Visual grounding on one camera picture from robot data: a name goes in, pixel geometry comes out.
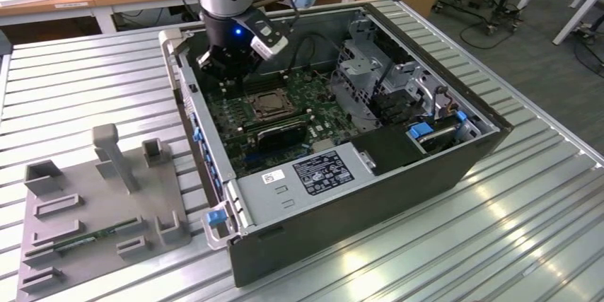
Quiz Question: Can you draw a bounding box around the white table frame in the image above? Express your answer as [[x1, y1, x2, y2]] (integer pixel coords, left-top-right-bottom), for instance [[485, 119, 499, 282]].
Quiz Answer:
[[550, 0, 604, 47]]

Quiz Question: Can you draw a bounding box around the black graphics card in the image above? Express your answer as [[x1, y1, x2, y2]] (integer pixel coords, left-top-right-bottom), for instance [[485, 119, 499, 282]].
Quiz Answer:
[[257, 122, 307, 153]]

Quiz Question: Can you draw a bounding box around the silver CPU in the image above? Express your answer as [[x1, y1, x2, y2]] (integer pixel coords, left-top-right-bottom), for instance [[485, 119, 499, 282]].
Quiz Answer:
[[259, 95, 286, 112]]

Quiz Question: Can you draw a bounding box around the hard disk in blue carrier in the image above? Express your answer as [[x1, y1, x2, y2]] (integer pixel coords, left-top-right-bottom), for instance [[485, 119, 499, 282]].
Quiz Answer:
[[405, 120, 461, 155]]

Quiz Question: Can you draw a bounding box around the silver power supply unit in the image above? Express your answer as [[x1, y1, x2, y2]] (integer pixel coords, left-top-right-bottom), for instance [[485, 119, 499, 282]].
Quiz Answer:
[[233, 141, 378, 227]]

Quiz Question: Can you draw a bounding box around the metal socket cover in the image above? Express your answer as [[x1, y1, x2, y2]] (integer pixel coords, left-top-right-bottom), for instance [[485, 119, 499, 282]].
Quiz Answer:
[[247, 89, 297, 122]]

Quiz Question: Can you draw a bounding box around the silver drive cage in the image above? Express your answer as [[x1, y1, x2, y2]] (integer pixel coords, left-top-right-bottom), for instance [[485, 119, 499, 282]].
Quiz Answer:
[[329, 18, 425, 129]]

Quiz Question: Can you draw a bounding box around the blue case latch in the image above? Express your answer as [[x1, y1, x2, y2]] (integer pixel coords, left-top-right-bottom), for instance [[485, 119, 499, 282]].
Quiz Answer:
[[202, 211, 226, 227]]

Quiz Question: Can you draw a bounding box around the green RAM stick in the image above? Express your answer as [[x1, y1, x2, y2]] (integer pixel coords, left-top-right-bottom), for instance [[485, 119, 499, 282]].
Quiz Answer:
[[50, 219, 137, 252]]

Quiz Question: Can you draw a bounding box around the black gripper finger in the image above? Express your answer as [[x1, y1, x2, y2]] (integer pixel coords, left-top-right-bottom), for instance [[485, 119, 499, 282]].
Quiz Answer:
[[227, 49, 259, 96], [195, 45, 237, 80]]

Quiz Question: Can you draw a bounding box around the grey parts rack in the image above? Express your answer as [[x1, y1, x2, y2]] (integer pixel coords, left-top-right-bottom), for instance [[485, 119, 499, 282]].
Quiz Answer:
[[15, 123, 194, 301]]

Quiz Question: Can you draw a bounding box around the green motherboard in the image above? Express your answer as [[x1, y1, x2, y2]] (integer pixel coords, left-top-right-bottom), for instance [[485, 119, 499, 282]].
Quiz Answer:
[[205, 68, 363, 179]]

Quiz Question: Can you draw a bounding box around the black PC case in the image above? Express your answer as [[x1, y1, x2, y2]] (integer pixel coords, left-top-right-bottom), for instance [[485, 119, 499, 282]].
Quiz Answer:
[[157, 0, 514, 289]]

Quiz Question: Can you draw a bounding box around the black internal cable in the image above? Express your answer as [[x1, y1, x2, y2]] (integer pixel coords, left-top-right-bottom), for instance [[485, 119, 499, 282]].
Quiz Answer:
[[287, 32, 327, 70]]

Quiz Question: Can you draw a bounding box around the blue expansion slot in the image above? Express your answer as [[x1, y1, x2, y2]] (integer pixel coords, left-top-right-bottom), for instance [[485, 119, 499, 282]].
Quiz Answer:
[[242, 151, 267, 170]]

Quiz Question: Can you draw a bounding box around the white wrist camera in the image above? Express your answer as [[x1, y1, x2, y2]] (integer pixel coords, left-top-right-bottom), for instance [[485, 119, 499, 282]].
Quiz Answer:
[[247, 25, 289, 59]]

